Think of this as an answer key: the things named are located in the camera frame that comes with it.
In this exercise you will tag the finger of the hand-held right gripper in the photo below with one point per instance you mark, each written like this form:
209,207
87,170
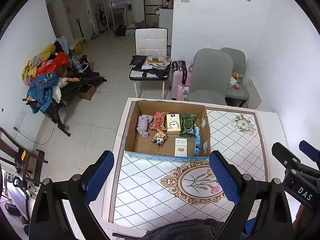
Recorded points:
311,150
285,152

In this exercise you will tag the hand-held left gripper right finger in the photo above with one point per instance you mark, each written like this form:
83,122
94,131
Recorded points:
223,177

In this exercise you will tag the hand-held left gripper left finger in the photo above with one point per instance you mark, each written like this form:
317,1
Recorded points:
98,177

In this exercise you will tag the long blue packet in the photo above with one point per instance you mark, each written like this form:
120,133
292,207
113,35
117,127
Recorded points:
197,142

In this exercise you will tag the small white card box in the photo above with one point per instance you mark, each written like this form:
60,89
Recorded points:
180,147

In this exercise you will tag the green wet wipes packet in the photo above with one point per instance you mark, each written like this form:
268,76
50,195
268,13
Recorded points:
188,125

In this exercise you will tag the purple plush toy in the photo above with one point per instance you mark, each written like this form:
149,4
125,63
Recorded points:
143,125

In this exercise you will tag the orange panda snack packet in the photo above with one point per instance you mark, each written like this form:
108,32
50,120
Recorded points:
158,138

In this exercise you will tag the yellow tissue packet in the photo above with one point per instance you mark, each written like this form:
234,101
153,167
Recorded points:
173,124

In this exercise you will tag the red snack packet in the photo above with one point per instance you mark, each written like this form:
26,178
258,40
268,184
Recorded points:
158,121

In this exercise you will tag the dark fleece clothing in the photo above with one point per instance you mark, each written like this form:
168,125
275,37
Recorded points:
182,230

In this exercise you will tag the dark wooden chair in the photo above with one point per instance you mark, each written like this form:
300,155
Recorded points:
25,160

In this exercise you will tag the small brown cardboard box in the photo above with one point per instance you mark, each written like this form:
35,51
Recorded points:
88,93

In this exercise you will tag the white plastic bag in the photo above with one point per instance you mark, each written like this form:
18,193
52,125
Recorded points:
232,81

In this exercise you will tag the pink gift bag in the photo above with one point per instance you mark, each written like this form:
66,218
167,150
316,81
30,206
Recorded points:
183,93

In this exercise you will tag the black folding rack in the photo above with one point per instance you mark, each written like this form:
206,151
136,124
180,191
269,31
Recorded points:
85,81

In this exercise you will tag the grey chair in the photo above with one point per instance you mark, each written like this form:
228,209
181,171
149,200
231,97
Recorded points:
212,75
237,60

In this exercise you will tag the blue cloth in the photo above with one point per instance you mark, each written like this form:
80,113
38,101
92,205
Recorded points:
42,90

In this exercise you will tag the pink suitcase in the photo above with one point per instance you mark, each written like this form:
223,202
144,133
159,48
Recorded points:
178,77

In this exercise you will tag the black bag on white chair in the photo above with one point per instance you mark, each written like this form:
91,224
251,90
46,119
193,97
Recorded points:
140,63

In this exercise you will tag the red plastic bag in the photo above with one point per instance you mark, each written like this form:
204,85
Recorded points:
53,63

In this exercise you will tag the yellow cloth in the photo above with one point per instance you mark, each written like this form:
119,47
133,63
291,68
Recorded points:
37,57

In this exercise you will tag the white padded chair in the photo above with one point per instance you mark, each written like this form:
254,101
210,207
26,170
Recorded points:
151,40

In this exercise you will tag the black floor bag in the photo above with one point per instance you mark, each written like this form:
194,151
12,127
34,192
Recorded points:
120,31

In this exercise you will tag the white board against wall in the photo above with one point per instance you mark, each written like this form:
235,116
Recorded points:
253,93

